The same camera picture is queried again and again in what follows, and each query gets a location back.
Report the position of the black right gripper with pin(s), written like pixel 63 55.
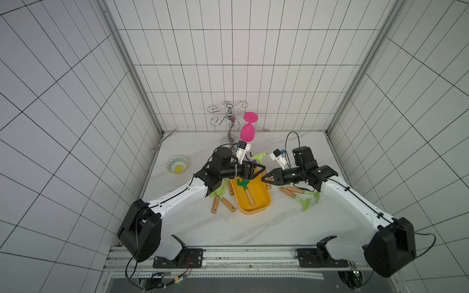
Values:
pixel 276 176

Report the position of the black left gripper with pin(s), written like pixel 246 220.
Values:
pixel 251 170

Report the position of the dark green rake wooden handle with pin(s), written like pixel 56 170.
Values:
pixel 244 184

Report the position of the light green fork rake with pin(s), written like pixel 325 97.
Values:
pixel 304 202

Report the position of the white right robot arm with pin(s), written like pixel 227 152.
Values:
pixel 385 243

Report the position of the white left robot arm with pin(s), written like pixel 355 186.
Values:
pixel 140 231

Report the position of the yellow storage box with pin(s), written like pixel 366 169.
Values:
pixel 259 192

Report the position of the pink plastic goblet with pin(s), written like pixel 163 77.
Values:
pixel 248 130

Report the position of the chrome cup holder stand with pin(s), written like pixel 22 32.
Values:
pixel 227 116

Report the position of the blue yellow patterned bowl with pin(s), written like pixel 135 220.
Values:
pixel 177 164

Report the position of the light green spade wooden handle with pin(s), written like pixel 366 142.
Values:
pixel 259 158

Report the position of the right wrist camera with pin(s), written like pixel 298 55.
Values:
pixel 279 157

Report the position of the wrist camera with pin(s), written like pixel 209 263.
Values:
pixel 279 157
pixel 241 150

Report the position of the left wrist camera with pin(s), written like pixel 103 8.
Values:
pixel 241 150

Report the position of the aluminium front rail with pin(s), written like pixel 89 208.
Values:
pixel 227 261

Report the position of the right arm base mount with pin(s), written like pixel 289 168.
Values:
pixel 318 257

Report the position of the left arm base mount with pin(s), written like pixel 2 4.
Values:
pixel 173 253

